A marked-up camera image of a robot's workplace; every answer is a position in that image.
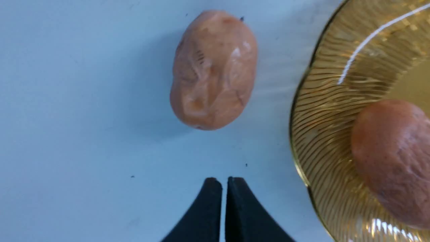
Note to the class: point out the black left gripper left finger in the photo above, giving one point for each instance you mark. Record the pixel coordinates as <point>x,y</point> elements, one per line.
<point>201,222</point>

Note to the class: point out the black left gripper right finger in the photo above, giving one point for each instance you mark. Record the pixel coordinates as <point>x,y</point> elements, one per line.
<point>246,219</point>

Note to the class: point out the brown potato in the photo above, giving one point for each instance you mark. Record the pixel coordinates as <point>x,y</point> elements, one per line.
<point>390,148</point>
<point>214,71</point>

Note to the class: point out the amber ribbed plastic plate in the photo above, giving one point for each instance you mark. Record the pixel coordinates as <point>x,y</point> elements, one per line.
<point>369,50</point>

